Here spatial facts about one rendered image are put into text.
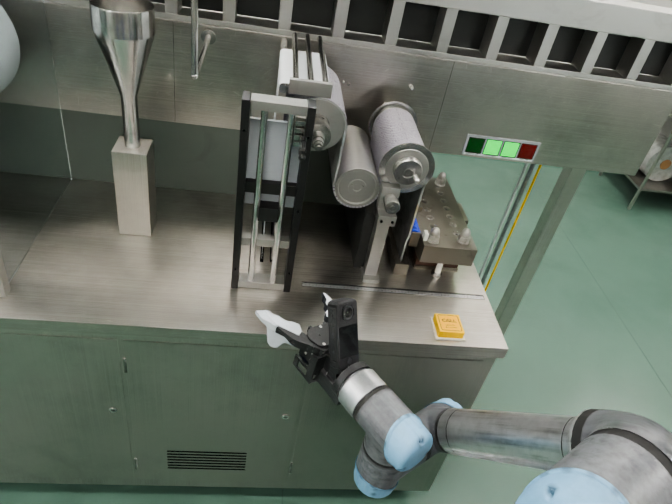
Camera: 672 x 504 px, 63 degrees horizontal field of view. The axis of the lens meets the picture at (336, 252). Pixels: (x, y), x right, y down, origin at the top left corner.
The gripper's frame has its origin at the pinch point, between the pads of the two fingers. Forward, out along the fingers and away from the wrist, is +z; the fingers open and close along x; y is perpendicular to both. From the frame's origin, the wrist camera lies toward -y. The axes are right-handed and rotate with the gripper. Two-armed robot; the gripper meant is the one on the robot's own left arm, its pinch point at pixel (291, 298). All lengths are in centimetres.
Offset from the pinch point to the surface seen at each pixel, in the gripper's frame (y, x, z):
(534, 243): 34, 151, 27
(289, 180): -2.9, 22.2, 35.0
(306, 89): -24, 25, 40
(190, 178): 26, 25, 87
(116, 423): 81, -11, 44
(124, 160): 9, -3, 72
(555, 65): -37, 110, 31
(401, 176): -7, 50, 25
